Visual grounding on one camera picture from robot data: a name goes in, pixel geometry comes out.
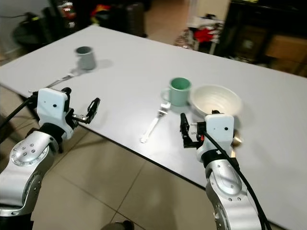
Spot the green mug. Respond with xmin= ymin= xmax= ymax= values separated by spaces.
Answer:
xmin=160 ymin=77 xmax=193 ymax=107

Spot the silver fork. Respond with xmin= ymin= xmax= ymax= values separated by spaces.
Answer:
xmin=139 ymin=101 xmax=170 ymax=144
xmin=29 ymin=70 xmax=79 ymax=94

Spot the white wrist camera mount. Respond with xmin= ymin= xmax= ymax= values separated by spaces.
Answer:
xmin=37 ymin=88 xmax=69 ymax=126
xmin=202 ymin=114 xmax=236 ymax=151

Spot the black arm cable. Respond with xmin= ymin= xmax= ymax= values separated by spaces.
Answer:
xmin=202 ymin=132 xmax=272 ymax=230
xmin=0 ymin=92 xmax=39 ymax=129

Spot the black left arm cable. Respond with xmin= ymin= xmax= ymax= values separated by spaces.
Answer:
xmin=0 ymin=92 xmax=39 ymax=129

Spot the grey mug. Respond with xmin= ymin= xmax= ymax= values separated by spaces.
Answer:
xmin=75 ymin=46 xmax=97 ymax=71

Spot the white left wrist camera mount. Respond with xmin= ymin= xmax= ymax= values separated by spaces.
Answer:
xmin=37 ymin=88 xmax=69 ymax=126

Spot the white ceramic bowl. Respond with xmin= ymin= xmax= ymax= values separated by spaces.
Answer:
xmin=189 ymin=84 xmax=244 ymax=121

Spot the red cloth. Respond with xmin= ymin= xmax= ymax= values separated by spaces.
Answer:
xmin=194 ymin=26 xmax=219 ymax=44

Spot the dark cabinet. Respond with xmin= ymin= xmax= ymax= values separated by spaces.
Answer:
xmin=216 ymin=0 xmax=307 ymax=78

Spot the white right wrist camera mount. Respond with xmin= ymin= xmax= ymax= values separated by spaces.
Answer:
xmin=202 ymin=114 xmax=236 ymax=151

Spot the brown cardboard box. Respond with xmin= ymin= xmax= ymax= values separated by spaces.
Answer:
xmin=266 ymin=35 xmax=307 ymax=64

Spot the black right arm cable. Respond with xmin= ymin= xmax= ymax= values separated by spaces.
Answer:
xmin=202 ymin=132 xmax=272 ymax=230

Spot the dark robot foot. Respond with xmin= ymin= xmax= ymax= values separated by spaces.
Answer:
xmin=109 ymin=220 xmax=135 ymax=230

